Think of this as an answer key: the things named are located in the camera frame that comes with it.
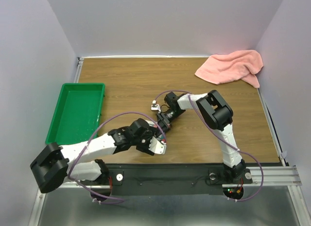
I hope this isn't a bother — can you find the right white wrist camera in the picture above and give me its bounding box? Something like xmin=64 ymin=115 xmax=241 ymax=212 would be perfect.
xmin=151 ymin=100 xmax=161 ymax=112

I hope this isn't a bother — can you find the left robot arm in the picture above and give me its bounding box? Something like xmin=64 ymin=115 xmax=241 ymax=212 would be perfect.
xmin=30 ymin=118 xmax=166 ymax=193

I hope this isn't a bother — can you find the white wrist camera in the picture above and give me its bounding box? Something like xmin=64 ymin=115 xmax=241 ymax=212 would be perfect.
xmin=149 ymin=137 xmax=167 ymax=155
xmin=151 ymin=100 xmax=161 ymax=112

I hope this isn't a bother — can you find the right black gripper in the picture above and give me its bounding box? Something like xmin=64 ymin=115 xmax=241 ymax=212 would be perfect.
xmin=155 ymin=108 xmax=185 ymax=139

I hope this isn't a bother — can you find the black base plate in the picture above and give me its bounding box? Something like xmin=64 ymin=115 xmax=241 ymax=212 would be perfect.
xmin=82 ymin=163 xmax=252 ymax=196

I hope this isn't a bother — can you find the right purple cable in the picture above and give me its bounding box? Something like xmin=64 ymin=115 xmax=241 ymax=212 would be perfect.
xmin=152 ymin=90 xmax=264 ymax=203

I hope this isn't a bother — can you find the rabbit print towel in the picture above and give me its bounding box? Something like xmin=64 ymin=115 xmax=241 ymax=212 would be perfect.
xmin=147 ymin=120 xmax=170 ymax=142

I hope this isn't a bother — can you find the green plastic tray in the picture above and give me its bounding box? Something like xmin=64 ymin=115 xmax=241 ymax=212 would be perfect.
xmin=45 ymin=83 xmax=105 ymax=145

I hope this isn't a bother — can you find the aluminium frame rail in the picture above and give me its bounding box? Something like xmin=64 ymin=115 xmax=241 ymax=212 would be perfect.
xmin=34 ymin=57 xmax=309 ymax=226

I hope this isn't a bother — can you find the pink towel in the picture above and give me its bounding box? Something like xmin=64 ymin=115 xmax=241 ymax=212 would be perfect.
xmin=194 ymin=50 xmax=263 ymax=88

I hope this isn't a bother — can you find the purple cable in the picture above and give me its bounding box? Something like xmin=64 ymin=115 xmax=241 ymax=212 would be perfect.
xmin=152 ymin=90 xmax=264 ymax=203
xmin=68 ymin=111 xmax=168 ymax=205

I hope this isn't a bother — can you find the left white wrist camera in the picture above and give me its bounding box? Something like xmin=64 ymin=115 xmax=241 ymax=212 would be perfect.
xmin=149 ymin=137 xmax=167 ymax=155

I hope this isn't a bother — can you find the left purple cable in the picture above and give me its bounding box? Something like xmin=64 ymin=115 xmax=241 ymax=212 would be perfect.
xmin=68 ymin=111 xmax=168 ymax=205

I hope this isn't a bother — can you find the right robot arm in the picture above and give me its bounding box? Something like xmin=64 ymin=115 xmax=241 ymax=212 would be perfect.
xmin=151 ymin=90 xmax=246 ymax=182

